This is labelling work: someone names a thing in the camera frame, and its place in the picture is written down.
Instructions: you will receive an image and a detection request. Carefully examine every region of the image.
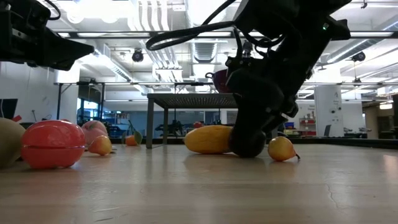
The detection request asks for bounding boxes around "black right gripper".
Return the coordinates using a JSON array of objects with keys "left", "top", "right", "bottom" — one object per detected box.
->
[{"left": 225, "top": 57, "right": 313, "bottom": 138}]

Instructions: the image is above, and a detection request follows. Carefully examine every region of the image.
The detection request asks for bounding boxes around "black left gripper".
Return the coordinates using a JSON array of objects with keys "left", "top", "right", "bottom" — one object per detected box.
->
[{"left": 0, "top": 0, "right": 95, "bottom": 72}]

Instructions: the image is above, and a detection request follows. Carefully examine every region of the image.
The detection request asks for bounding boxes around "glossy black round fruit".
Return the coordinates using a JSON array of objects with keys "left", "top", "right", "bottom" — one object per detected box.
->
[{"left": 228, "top": 127, "right": 267, "bottom": 159}]

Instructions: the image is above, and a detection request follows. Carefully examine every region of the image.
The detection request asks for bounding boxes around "long yellow melon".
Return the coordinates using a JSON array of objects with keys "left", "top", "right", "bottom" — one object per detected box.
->
[{"left": 183, "top": 124, "right": 234, "bottom": 155}]

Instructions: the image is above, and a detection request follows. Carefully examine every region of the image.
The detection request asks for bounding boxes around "pink peach green leaf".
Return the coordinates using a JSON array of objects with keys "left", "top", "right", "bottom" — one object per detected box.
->
[{"left": 81, "top": 120, "right": 109, "bottom": 146}]

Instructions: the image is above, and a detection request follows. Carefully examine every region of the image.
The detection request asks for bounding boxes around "shiny red round fruit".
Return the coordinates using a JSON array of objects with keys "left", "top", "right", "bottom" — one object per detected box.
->
[{"left": 21, "top": 120, "right": 86, "bottom": 170}]

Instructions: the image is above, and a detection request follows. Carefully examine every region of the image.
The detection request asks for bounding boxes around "beige melon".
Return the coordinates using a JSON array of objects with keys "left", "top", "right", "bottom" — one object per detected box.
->
[{"left": 0, "top": 117, "right": 26, "bottom": 169}]

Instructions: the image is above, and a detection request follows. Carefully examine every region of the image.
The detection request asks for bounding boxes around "purple metal colander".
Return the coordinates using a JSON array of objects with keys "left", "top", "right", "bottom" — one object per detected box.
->
[{"left": 204, "top": 68, "right": 233, "bottom": 94}]

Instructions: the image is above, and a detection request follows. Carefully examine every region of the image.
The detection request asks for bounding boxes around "white square pillar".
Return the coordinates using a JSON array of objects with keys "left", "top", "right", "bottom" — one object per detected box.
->
[{"left": 313, "top": 85, "right": 345, "bottom": 138}]

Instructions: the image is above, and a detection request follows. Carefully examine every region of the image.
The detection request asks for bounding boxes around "black ceiling spotlight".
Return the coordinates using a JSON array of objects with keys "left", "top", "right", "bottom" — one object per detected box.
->
[
  {"left": 351, "top": 51, "right": 367, "bottom": 63},
  {"left": 131, "top": 49, "right": 145, "bottom": 63},
  {"left": 241, "top": 40, "right": 253, "bottom": 58}
]

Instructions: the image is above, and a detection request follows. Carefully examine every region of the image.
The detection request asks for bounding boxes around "grey perforated metal riser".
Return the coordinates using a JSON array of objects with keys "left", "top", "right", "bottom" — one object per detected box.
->
[{"left": 146, "top": 92, "right": 279, "bottom": 149}]

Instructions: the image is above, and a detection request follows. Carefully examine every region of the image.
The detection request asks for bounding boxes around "dark flat monitor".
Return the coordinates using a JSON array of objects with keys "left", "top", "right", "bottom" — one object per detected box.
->
[{"left": 0, "top": 98, "right": 19, "bottom": 120}]

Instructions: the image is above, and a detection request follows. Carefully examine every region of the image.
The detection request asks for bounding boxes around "black robot workstation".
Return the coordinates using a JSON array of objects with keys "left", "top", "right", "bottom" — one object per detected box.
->
[{"left": 154, "top": 119, "right": 194, "bottom": 138}]

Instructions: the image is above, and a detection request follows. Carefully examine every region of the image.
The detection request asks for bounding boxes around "orange tangerine with leaf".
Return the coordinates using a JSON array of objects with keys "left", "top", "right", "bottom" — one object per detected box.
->
[{"left": 121, "top": 119, "right": 144, "bottom": 147}]

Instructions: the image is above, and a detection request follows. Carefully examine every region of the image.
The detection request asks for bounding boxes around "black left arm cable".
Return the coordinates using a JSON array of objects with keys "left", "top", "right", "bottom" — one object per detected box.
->
[{"left": 43, "top": 0, "right": 62, "bottom": 21}]

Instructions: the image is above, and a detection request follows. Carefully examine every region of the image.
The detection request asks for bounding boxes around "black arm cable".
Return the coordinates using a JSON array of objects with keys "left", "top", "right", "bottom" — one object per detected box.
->
[
  {"left": 145, "top": 0, "right": 246, "bottom": 52},
  {"left": 43, "top": 0, "right": 62, "bottom": 21}
]

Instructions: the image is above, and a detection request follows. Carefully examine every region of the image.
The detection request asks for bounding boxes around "silver ceiling air duct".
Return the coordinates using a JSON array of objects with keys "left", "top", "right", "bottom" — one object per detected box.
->
[{"left": 185, "top": 0, "right": 228, "bottom": 65}]

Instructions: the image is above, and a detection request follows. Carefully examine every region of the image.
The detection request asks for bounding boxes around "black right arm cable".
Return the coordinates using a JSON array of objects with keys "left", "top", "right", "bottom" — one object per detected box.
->
[{"left": 145, "top": 0, "right": 246, "bottom": 52}]

